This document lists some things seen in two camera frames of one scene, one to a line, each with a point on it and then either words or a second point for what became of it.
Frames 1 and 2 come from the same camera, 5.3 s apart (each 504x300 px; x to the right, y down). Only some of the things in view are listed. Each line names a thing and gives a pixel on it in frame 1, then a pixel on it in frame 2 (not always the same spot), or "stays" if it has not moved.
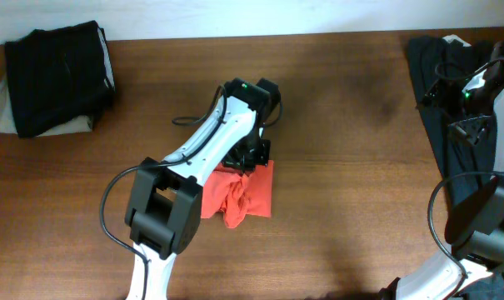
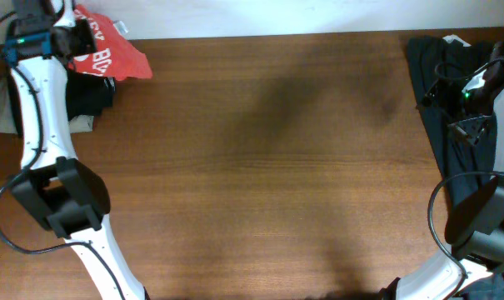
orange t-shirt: (237, 195) to (115, 55)
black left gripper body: (252, 148) to (81, 36)
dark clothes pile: (451, 82) stays
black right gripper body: (471, 128) stays
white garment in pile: (452, 37) stays
